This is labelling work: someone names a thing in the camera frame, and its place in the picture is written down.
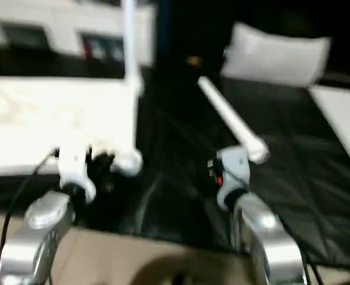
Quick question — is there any black work mat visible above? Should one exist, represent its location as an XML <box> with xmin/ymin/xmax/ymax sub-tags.
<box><xmin>0</xmin><ymin>42</ymin><xmax>350</xmax><ymax>271</ymax></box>

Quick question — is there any white plastic table top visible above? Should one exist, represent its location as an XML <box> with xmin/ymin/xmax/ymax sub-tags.
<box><xmin>0</xmin><ymin>75</ymin><xmax>145</xmax><ymax>180</ymax></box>

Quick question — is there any small red bottle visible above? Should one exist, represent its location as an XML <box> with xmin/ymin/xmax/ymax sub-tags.
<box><xmin>82</xmin><ymin>40</ymin><xmax>94</xmax><ymax>59</ymax></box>

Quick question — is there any white cabinet with glass doors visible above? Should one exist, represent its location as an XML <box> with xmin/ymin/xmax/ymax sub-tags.
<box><xmin>0</xmin><ymin>0</ymin><xmax>159</xmax><ymax>67</ymax></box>

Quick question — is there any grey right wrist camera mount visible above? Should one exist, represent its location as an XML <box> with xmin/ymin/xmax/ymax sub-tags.
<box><xmin>215</xmin><ymin>147</ymin><xmax>253</xmax><ymax>212</ymax></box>

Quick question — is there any white plastic table leg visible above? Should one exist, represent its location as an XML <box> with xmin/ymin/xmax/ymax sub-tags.
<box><xmin>197</xmin><ymin>76</ymin><xmax>271</xmax><ymax>165</ymax></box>
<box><xmin>120</xmin><ymin>0</ymin><xmax>146</xmax><ymax>99</ymax></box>

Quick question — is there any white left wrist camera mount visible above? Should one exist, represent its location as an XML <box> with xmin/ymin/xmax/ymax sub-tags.
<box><xmin>56</xmin><ymin>141</ymin><xmax>98</xmax><ymax>205</ymax></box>

